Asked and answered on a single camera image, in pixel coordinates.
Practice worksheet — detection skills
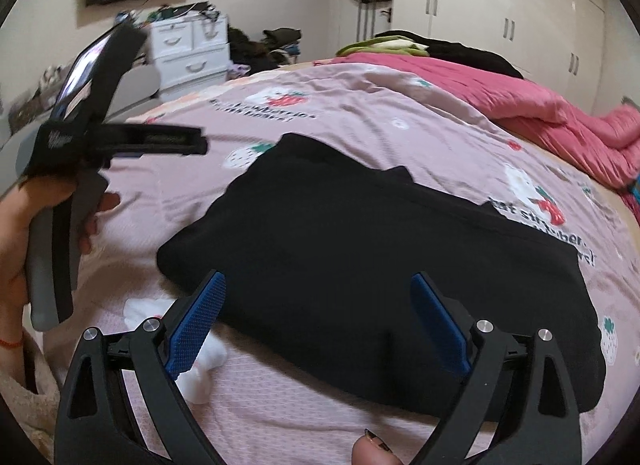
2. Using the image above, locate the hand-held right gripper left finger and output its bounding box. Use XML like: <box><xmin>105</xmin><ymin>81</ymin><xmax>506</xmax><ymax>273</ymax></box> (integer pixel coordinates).
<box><xmin>55</xmin><ymin>270</ymin><xmax>228</xmax><ymax>465</ymax></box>

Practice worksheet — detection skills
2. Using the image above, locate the grey padded bed footboard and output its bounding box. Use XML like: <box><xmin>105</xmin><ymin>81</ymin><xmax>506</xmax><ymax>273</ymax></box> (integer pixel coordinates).
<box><xmin>0</xmin><ymin>65</ymin><xmax>161</xmax><ymax>196</ymax></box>

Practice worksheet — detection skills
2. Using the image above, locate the pink quilt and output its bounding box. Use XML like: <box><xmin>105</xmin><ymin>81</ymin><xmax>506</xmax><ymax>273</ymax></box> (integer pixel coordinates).
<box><xmin>315</xmin><ymin>55</ymin><xmax>640</xmax><ymax>190</ymax></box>

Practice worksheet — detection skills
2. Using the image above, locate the person's left hand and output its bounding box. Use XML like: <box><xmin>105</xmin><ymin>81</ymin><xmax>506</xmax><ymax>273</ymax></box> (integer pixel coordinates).
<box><xmin>0</xmin><ymin>179</ymin><xmax>122</xmax><ymax>326</ymax></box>

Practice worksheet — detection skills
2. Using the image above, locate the person's right hand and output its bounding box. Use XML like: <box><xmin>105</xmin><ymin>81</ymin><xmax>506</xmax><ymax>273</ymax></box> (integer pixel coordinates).
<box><xmin>351</xmin><ymin>428</ymin><xmax>401</xmax><ymax>465</ymax></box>

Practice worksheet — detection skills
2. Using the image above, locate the black cloth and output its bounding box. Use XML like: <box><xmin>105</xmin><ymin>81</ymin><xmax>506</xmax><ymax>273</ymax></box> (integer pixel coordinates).
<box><xmin>374</xmin><ymin>31</ymin><xmax>525</xmax><ymax>80</ymax></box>

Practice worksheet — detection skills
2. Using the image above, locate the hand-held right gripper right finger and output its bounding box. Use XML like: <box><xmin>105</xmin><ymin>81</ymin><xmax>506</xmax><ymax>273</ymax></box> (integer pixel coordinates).
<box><xmin>410</xmin><ymin>271</ymin><xmax>586</xmax><ymax>465</ymax></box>

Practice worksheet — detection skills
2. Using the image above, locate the pile of dark clothes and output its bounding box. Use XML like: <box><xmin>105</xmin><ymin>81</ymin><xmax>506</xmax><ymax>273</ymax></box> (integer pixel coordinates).
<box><xmin>227</xmin><ymin>25</ymin><xmax>303</xmax><ymax>70</ymax></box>

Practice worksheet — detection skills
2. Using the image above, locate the white door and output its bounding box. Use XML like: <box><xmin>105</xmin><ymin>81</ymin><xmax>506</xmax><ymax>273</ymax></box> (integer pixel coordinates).
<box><xmin>332</xmin><ymin>0</ymin><xmax>401</xmax><ymax>60</ymax></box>

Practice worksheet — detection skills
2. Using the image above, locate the cluttered desk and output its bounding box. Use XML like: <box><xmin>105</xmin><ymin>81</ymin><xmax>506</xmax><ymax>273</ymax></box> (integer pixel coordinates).
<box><xmin>0</xmin><ymin>62</ymin><xmax>68</xmax><ymax>138</ymax></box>

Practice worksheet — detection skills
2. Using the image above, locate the beige fleece clothing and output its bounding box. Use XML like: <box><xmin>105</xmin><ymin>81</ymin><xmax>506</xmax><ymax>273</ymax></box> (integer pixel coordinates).
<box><xmin>0</xmin><ymin>330</ymin><xmax>65</xmax><ymax>465</ymax></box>

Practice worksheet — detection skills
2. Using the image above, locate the black garment with orange patches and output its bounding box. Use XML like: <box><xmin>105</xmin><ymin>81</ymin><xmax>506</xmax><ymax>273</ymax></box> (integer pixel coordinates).
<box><xmin>156</xmin><ymin>132</ymin><xmax>608</xmax><ymax>411</ymax></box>

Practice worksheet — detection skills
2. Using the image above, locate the white drawer cabinet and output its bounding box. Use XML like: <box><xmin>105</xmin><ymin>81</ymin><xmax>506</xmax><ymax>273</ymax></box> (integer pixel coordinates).
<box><xmin>149</xmin><ymin>15</ymin><xmax>231</xmax><ymax>103</ymax></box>

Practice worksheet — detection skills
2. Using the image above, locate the pink strawberry print bedsheet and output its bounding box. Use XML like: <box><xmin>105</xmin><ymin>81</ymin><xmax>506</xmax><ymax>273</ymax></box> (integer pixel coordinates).
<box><xmin>30</xmin><ymin>62</ymin><xmax>640</xmax><ymax>465</ymax></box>

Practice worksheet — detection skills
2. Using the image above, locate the person's left forearm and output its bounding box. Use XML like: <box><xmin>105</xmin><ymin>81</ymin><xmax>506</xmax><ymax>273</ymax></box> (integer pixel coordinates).
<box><xmin>0</xmin><ymin>305</ymin><xmax>32</xmax><ymax>398</ymax></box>

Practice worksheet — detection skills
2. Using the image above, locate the cream wardrobe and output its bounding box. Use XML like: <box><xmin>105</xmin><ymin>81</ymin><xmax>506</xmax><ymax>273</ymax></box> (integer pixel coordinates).
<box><xmin>392</xmin><ymin>0</ymin><xmax>608</xmax><ymax>116</ymax></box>

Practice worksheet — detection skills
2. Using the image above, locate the green blanket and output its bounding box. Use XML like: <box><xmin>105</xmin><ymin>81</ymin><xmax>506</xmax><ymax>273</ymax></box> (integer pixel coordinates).
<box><xmin>336</xmin><ymin>39</ymin><xmax>431</xmax><ymax>58</ymax></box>

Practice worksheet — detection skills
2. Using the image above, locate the colourful cloth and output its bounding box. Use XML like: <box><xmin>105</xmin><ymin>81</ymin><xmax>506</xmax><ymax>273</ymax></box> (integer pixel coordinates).
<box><xmin>620</xmin><ymin>172</ymin><xmax>640</xmax><ymax>220</ymax></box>

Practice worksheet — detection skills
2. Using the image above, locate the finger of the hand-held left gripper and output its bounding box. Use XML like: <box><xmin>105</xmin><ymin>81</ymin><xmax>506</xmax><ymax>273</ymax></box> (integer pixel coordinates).
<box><xmin>104</xmin><ymin>126</ymin><xmax>209</xmax><ymax>166</ymax></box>

